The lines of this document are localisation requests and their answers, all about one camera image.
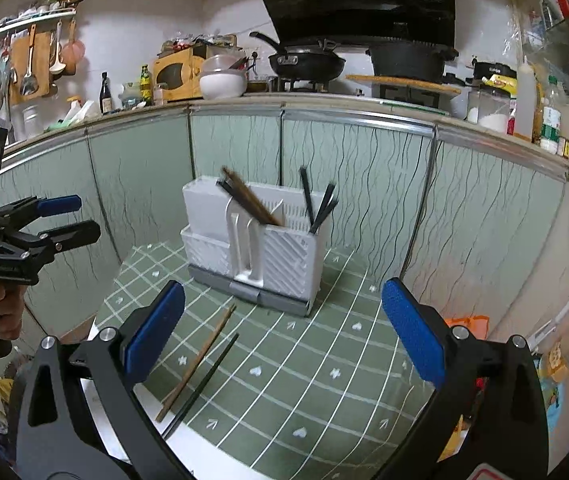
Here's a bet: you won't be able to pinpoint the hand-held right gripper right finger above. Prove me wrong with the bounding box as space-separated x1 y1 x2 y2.
372 277 550 480

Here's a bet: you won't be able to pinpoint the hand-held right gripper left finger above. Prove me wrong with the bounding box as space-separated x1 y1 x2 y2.
14 280 200 480

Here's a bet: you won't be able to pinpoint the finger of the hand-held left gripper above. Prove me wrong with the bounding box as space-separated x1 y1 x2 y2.
7 220 102 261
0 194 84 232

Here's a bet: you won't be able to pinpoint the wooden chopstick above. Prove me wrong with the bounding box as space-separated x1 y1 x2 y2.
220 170 281 227
156 304 238 423
222 166 286 226

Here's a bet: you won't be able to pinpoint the black chopstick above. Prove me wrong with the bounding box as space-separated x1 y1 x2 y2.
163 332 241 439
315 197 340 237
303 167 318 229
299 166 314 227
313 183 336 234
216 181 245 211

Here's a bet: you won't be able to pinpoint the white plastic utensil holder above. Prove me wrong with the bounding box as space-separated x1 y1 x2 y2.
181 175 334 317

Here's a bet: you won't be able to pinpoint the orange plastic bag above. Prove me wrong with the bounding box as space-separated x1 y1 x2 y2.
443 314 491 342

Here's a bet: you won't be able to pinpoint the metal cup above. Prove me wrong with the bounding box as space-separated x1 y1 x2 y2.
23 105 44 139

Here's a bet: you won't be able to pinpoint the green checked tablecloth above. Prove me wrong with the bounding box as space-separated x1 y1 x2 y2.
94 240 438 480

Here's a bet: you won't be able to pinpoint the metal spatula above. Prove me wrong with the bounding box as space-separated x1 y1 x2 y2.
19 25 40 97

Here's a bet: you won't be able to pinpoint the dark sauce bottle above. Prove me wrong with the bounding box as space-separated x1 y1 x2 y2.
99 72 116 115

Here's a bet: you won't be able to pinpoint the hanging wooden cutting board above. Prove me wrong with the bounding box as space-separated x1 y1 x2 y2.
9 31 56 107

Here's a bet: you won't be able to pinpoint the white ladle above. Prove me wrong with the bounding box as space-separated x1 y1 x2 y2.
48 22 66 74

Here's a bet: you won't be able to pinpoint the green bottle yellow label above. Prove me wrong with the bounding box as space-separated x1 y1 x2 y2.
139 63 154 107

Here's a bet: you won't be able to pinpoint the pink hanging strainer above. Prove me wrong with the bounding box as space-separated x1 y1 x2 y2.
60 19 86 77

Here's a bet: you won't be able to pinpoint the yellow microwave oven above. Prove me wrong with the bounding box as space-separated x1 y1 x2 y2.
153 52 206 104

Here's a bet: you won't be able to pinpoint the white pot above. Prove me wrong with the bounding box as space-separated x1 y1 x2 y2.
198 54 249 101

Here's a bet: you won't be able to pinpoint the clear jar white contents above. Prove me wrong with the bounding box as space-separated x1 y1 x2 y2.
467 84 511 134

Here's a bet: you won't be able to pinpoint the wooden board under pot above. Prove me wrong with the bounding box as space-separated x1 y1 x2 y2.
345 74 463 96

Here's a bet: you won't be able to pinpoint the green label plastic bottle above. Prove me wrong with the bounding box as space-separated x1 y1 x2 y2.
539 76 563 152

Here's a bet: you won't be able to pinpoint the white squeeze bottle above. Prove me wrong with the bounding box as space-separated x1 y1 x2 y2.
513 55 538 142

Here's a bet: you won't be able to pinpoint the black countertop appliance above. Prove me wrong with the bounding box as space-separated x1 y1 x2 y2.
471 60 519 94

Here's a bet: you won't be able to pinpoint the black cooking pot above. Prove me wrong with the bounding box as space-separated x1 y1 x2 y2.
367 42 460 84

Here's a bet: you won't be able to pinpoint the black frying pan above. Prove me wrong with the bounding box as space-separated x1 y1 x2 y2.
249 31 348 82

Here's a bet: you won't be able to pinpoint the metal wall rack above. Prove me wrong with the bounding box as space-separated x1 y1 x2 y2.
0 6 78 52

